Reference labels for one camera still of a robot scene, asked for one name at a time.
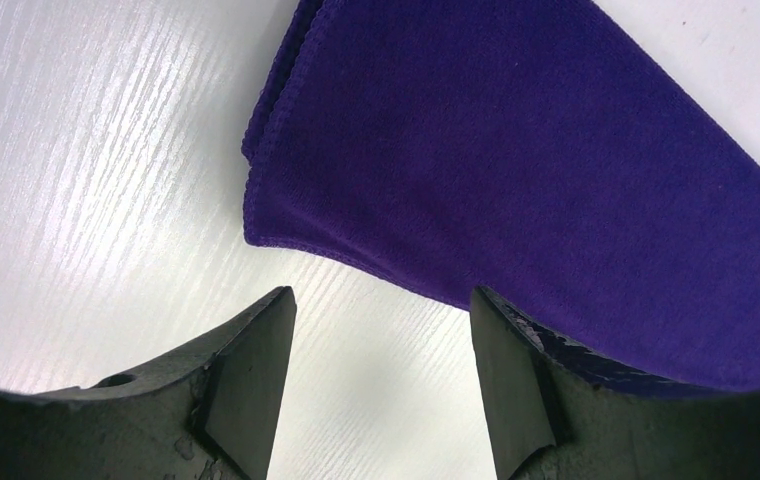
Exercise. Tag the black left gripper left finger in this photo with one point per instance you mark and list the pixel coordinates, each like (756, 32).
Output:
(207, 409)

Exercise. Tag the purple towel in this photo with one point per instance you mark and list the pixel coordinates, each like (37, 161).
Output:
(530, 147)

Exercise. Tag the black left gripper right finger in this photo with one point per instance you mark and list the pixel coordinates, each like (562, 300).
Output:
(557, 410)

